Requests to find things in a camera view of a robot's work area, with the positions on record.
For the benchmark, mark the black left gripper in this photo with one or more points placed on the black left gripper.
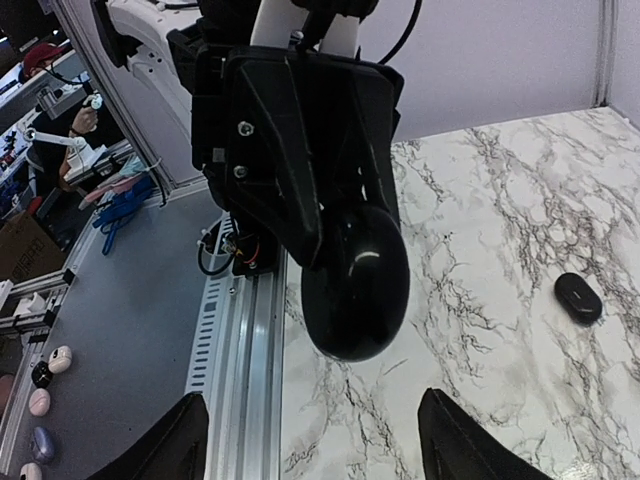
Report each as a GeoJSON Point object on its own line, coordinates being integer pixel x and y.
{"type": "Point", "coordinates": [279, 134]}

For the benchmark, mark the lilac earbud case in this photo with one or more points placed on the lilac earbud case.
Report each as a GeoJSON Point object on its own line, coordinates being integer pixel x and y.
{"type": "Point", "coordinates": [42, 446]}

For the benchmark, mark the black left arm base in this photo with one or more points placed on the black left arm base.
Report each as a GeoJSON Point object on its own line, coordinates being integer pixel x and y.
{"type": "Point", "coordinates": [227, 248]}

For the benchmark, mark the black white small case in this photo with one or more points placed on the black white small case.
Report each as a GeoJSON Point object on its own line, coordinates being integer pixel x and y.
{"type": "Point", "coordinates": [41, 375]}

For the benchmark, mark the aluminium front rail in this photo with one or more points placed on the aluminium front rail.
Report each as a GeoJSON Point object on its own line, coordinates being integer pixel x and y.
{"type": "Point", "coordinates": [236, 364]}

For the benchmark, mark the pale pink earbud case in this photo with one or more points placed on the pale pink earbud case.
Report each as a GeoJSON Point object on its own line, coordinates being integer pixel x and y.
{"type": "Point", "coordinates": [30, 471]}

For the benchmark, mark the black round disc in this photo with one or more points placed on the black round disc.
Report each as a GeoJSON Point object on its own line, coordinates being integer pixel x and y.
{"type": "Point", "coordinates": [355, 296]}

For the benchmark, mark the blue plastic tool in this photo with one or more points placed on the blue plastic tool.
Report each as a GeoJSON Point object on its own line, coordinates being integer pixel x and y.
{"type": "Point", "coordinates": [120, 210]}

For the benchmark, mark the pink white earbud case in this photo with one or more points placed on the pink white earbud case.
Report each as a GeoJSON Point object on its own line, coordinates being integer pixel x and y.
{"type": "Point", "coordinates": [60, 360]}

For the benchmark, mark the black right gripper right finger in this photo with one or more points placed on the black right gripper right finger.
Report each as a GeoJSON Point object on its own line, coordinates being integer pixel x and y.
{"type": "Point", "coordinates": [455, 446]}

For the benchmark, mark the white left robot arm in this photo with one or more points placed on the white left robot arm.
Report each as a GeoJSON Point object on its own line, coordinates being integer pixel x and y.
{"type": "Point", "coordinates": [132, 31]}

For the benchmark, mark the black earbud charging case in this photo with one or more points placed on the black earbud charging case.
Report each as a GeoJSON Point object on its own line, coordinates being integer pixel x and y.
{"type": "Point", "coordinates": [578, 299]}

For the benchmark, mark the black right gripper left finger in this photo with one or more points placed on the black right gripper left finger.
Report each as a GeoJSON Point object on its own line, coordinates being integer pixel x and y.
{"type": "Point", "coordinates": [175, 447]}

